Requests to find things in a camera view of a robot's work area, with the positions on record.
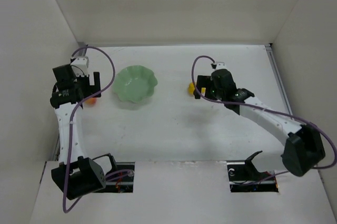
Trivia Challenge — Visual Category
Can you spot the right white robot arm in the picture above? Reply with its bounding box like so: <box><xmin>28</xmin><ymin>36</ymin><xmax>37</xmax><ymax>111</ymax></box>
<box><xmin>194</xmin><ymin>69</ymin><xmax>325</xmax><ymax>177</ymax></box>

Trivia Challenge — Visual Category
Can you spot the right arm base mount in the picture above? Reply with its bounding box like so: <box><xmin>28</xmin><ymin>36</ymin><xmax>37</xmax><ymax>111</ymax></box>
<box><xmin>227</xmin><ymin>162</ymin><xmax>279</xmax><ymax>193</ymax></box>

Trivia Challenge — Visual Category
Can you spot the yellow fake pear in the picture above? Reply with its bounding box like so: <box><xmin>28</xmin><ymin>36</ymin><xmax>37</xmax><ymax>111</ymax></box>
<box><xmin>187</xmin><ymin>83</ymin><xmax>195</xmax><ymax>96</ymax></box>

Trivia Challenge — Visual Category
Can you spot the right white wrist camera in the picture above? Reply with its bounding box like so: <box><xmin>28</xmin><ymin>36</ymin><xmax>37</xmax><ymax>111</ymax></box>
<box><xmin>211</xmin><ymin>62</ymin><xmax>227</xmax><ymax>70</ymax></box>

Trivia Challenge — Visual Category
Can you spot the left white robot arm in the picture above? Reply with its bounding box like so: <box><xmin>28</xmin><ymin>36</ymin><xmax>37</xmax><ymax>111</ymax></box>
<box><xmin>50</xmin><ymin>64</ymin><xmax>106</xmax><ymax>200</ymax></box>

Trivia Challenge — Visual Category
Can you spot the green scalloped fruit bowl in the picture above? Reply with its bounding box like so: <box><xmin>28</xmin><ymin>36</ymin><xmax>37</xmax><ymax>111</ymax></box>
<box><xmin>112</xmin><ymin>65</ymin><xmax>158</xmax><ymax>104</ymax></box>

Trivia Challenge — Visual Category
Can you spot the red-orange fake peach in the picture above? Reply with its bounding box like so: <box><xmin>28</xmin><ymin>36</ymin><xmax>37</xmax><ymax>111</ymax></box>
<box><xmin>86</xmin><ymin>97</ymin><xmax>97</xmax><ymax>106</ymax></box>

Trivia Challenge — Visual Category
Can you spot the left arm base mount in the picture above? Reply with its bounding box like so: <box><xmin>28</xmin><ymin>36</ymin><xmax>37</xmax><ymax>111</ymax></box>
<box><xmin>99</xmin><ymin>162</ymin><xmax>135</xmax><ymax>194</ymax></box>

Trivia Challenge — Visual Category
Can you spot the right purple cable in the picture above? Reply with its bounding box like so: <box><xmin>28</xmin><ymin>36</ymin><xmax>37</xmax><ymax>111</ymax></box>
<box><xmin>191</xmin><ymin>56</ymin><xmax>337</xmax><ymax>182</ymax></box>

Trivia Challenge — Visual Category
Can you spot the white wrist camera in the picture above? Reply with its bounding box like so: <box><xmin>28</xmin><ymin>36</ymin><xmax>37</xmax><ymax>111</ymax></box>
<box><xmin>211</xmin><ymin>62</ymin><xmax>227</xmax><ymax>70</ymax></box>
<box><xmin>71</xmin><ymin>56</ymin><xmax>89</xmax><ymax>77</ymax></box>

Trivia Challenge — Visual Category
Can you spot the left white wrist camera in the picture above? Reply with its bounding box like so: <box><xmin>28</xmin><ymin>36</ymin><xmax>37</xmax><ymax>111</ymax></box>
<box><xmin>71</xmin><ymin>56</ymin><xmax>89</xmax><ymax>77</ymax></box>

